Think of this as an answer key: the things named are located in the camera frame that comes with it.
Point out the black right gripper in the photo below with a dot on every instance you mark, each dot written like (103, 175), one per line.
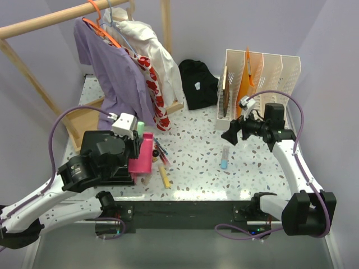
(235, 126)

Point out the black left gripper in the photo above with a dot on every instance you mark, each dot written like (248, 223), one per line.
(136, 147)

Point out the green highlighter marker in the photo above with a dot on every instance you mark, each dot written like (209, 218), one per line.
(140, 128)

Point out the pink drawer tray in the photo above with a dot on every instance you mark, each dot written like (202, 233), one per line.
(143, 164)

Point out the blue highlighter marker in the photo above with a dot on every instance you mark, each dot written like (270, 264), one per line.
(224, 159)

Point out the Three Days To See book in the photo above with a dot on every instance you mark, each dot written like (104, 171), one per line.
(224, 95)

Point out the orange folder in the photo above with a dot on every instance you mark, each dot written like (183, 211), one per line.
(250, 78)

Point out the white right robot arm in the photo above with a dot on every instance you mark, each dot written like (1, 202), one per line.
(284, 148)

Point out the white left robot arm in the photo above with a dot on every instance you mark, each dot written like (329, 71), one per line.
(23, 222)

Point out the red pen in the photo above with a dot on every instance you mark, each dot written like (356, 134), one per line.
(162, 153)

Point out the red white patterned garment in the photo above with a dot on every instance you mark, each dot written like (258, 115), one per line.
(161, 117)

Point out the beige eraser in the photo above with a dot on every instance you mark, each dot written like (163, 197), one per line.
(147, 179)

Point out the black drawer organizer box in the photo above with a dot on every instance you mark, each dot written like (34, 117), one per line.
(103, 151)

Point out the yellow highlighter marker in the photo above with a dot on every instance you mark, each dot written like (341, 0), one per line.
(164, 176)

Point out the purple t-shirt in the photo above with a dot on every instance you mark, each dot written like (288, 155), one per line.
(120, 79)

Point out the black folded garment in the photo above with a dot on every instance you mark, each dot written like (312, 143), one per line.
(199, 85)

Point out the cream file organizer rack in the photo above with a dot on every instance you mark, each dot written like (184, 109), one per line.
(280, 73)

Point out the white shirt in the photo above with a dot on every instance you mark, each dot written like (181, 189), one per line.
(146, 43)

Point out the orange clothes hanger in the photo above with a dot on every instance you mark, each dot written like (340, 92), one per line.
(98, 29)

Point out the light blue clothes hanger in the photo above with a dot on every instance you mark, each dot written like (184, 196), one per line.
(113, 25)

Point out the wooden clothes hanger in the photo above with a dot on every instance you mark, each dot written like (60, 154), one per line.
(131, 9)

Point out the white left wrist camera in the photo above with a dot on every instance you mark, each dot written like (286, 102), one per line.
(125, 125)

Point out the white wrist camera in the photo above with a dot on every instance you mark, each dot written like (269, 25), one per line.
(125, 125)
(247, 104)

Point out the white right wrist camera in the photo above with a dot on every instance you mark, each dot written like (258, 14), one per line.
(247, 104)

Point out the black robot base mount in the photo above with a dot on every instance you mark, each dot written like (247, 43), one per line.
(236, 216)

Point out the aluminium rail frame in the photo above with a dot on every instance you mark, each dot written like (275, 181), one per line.
(309, 210)

